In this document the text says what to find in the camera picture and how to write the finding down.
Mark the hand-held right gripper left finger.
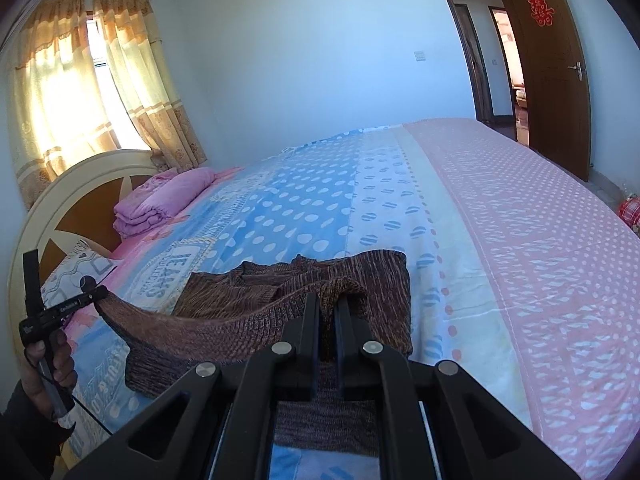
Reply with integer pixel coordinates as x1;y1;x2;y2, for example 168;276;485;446
65;292;321;480

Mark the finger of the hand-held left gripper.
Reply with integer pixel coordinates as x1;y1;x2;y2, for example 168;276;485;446
75;278;109;307
23;249;42;322

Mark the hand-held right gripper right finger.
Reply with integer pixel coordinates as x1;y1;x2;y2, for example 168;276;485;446
335;299;573;480

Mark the brown knitted sweater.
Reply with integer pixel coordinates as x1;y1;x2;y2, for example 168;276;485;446
94;248;414;459

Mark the person's left forearm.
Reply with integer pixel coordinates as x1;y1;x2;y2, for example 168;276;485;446
0;377;72;480

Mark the person's left hand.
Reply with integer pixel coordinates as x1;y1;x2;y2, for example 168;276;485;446
25;327;78;397

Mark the white patterned pillow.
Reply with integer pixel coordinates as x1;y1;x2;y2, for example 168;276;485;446
41;239;121;312

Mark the cream and brown headboard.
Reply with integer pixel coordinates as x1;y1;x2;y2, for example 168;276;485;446
20;150;167;347

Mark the folded pink blanket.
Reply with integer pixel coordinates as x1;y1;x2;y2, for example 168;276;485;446
113;167;217;236

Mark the wide yellow patterned curtain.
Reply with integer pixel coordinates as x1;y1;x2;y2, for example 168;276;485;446
10;0;120;197

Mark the bright window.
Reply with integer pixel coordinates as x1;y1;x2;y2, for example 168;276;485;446
85;17;152;152

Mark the narrow yellow patterned curtain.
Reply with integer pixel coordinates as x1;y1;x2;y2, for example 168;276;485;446
92;0;209;169

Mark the bed with patterned sheet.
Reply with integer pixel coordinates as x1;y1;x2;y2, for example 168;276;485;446
40;117;640;480

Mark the red checkered bag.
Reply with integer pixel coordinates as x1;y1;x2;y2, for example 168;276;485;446
617;195;640;234

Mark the brown wooden door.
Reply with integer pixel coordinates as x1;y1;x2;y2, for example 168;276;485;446
499;0;594;184

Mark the red paper door decoration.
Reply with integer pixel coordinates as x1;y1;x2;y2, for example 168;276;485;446
526;0;556;27

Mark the thin black cable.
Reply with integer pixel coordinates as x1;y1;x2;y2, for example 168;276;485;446
24;349;114;434

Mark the brown door frame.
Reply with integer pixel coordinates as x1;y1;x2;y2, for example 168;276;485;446
429;0;522;142

